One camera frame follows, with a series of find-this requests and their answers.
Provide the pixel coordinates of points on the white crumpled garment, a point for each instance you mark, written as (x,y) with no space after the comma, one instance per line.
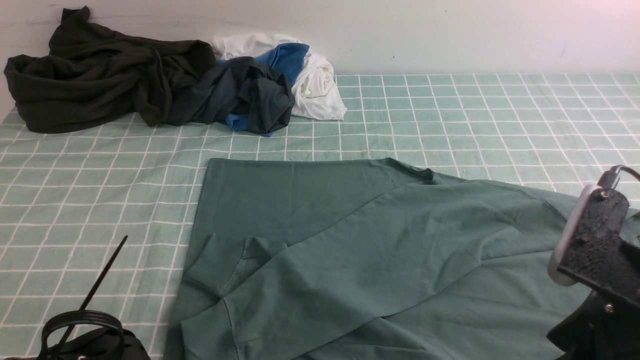
(316,93)

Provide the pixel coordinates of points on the dark grey crumpled garment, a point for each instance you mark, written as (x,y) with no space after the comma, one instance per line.
(206,100)

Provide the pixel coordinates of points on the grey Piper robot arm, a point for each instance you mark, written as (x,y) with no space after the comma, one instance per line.
(110,341)

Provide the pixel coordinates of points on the blue crumpled garment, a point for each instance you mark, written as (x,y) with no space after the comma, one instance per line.
(287,60)

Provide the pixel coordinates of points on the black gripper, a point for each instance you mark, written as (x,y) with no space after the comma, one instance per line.
(601,328)

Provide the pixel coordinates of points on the green checkered tablecloth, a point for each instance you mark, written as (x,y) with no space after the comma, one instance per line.
(68,199)

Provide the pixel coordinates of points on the dark olive crumpled garment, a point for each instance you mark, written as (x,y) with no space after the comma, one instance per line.
(93,75)

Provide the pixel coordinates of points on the green long sleeve shirt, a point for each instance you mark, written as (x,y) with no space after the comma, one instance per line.
(368,260)

